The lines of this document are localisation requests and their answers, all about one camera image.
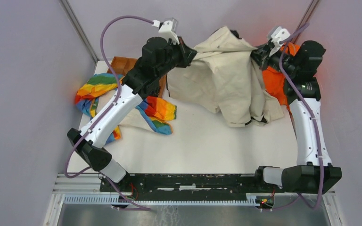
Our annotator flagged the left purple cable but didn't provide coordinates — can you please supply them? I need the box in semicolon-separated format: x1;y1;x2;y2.
64;16;160;179

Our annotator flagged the brown wooden compartment tray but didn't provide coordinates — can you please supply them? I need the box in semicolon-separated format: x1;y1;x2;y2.
110;56;167;98

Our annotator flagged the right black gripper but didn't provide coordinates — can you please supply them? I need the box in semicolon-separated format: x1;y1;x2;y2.
247;40;300;77

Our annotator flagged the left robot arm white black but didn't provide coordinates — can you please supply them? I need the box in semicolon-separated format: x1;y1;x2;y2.
67;37;197;192

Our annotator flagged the rainbow striped garment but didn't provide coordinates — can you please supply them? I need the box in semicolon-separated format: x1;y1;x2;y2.
74;73;177;135

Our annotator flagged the orange jacket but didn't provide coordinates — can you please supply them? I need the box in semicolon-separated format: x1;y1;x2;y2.
262;42;301;110

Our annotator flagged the beige zip jacket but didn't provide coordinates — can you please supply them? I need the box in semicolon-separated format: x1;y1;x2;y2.
166;26;284;127

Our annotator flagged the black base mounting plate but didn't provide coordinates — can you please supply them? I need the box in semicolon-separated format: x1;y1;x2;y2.
116;173;284;201

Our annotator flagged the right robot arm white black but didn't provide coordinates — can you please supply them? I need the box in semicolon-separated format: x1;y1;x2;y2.
251;40;342;194

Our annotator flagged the aluminium frame rail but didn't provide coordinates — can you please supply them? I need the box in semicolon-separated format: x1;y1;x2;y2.
52;173;336;207

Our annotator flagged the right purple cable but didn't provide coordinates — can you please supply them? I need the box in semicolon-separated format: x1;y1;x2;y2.
278;22;325;210

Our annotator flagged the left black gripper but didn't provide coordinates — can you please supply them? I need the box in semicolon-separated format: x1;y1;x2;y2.
155;35;196;78

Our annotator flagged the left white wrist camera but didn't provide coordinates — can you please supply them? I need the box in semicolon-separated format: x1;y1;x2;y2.
152;17;180;45

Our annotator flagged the purple cable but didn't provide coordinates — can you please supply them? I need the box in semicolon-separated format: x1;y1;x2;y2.
64;16;160;179
278;22;325;210

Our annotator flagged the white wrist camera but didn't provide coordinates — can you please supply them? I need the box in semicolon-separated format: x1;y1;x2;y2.
267;26;291;57
152;17;180;45

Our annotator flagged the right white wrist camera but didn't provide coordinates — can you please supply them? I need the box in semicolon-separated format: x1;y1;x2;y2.
267;26;291;57

